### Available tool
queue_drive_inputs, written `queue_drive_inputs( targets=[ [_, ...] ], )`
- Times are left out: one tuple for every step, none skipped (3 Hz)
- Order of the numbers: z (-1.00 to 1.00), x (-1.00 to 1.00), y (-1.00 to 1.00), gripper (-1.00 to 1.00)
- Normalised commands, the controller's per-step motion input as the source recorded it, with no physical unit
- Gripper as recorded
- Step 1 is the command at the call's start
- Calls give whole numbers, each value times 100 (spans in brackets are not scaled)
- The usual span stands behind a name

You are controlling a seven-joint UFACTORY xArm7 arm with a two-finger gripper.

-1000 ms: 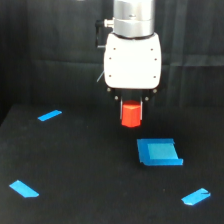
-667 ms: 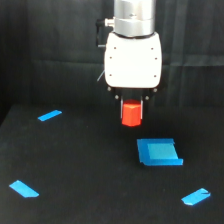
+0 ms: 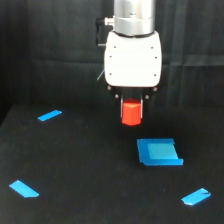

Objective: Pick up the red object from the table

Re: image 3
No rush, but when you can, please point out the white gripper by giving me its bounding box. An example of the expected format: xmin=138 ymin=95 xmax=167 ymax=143
xmin=104 ymin=31 xmax=162 ymax=120

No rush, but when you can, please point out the red hexagonal block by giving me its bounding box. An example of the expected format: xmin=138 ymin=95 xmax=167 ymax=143
xmin=122 ymin=99 xmax=141 ymax=126

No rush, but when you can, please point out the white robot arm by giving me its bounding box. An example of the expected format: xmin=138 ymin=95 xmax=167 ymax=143
xmin=95 ymin=0 xmax=162 ymax=126

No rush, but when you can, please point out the blue taped square marker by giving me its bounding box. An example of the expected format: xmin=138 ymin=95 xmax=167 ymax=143
xmin=137 ymin=138 xmax=183 ymax=166

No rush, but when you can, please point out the blue tape strip far left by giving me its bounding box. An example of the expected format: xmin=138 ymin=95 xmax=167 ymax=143
xmin=37 ymin=110 xmax=62 ymax=122

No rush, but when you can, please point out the blue tape strip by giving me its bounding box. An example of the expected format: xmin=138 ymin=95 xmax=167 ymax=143
xmin=181 ymin=188 xmax=211 ymax=206
xmin=37 ymin=110 xmax=62 ymax=122
xmin=9 ymin=180 xmax=39 ymax=198

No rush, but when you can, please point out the black backdrop curtain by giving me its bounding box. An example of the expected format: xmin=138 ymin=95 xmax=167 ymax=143
xmin=0 ymin=0 xmax=224 ymax=121

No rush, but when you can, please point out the blue tape strip near right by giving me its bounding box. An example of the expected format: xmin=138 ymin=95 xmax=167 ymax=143
xmin=181 ymin=188 xmax=211 ymax=206

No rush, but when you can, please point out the blue tape strip near left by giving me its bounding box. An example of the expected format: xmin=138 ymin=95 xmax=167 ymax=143
xmin=9 ymin=180 xmax=39 ymax=198

